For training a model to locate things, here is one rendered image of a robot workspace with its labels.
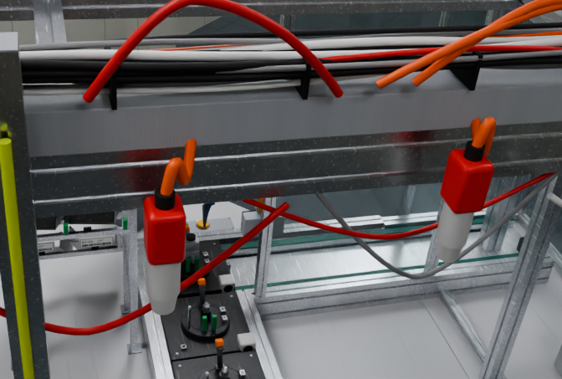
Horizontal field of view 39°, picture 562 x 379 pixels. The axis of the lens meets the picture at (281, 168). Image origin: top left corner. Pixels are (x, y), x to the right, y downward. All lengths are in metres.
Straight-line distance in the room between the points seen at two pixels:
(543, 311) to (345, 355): 0.73
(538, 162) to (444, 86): 0.23
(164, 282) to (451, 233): 0.38
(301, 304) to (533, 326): 0.77
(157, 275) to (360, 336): 1.61
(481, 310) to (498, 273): 0.15
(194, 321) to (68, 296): 0.48
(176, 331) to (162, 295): 1.33
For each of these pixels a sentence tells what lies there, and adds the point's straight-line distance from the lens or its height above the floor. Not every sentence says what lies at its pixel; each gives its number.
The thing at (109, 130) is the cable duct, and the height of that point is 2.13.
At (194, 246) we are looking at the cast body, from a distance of 2.45.
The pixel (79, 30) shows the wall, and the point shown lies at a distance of 5.42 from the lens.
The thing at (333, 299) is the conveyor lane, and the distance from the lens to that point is 2.56.
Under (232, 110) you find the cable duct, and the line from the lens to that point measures 0.97.
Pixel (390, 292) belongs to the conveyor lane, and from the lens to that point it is 2.63.
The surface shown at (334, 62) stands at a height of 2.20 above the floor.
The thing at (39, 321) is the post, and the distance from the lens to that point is 1.08.
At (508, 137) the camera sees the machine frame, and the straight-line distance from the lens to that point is 1.18.
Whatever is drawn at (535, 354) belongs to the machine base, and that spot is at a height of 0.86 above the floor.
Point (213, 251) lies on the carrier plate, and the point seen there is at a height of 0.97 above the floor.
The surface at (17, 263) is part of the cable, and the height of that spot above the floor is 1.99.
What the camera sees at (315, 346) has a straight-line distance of 2.48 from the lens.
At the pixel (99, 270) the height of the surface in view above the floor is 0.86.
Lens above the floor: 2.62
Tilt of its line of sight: 33 degrees down
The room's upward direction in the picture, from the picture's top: 6 degrees clockwise
